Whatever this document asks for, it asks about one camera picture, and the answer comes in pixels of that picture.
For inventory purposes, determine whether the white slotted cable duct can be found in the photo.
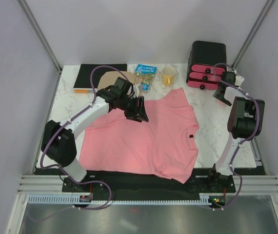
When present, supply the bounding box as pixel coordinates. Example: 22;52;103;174
27;194;225;205

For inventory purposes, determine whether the right aluminium frame post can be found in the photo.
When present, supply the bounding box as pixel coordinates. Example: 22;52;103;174
232;0;276;69

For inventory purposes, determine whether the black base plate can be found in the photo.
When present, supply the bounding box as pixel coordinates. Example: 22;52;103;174
35;166;266;201

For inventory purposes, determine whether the blue treehouse book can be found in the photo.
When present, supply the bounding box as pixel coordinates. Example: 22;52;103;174
134;64;157;93

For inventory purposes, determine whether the aluminium frame post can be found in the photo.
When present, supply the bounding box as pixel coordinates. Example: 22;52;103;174
232;0;276;69
17;0;63;72

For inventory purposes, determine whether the left aluminium frame post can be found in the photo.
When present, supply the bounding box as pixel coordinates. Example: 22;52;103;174
17;0;63;72

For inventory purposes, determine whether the pink t shirt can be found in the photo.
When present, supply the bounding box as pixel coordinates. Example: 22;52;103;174
79;88;199;183

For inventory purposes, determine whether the orange pencil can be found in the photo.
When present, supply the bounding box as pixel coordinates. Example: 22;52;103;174
74;90;89;94

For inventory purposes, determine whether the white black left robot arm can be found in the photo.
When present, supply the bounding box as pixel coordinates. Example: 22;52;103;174
41;77;149;192

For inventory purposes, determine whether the black pink drawer unit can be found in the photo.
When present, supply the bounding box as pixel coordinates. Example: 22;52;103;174
186;40;227;90

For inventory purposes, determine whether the black notebook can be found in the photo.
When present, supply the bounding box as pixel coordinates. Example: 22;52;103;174
73;63;128;90

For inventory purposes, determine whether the aluminium front rail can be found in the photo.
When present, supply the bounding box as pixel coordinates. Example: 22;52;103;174
18;175;278;195

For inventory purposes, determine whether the beige t shirt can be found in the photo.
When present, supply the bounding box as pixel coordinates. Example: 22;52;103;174
97;71;145;95

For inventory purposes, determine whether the yellow mug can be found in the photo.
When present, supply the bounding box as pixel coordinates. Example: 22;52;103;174
161;66;176;86

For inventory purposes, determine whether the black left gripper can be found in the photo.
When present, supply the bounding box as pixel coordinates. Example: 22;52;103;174
119;96;149;123

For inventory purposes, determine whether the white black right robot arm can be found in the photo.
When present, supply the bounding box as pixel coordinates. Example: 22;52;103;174
206;71;265;192

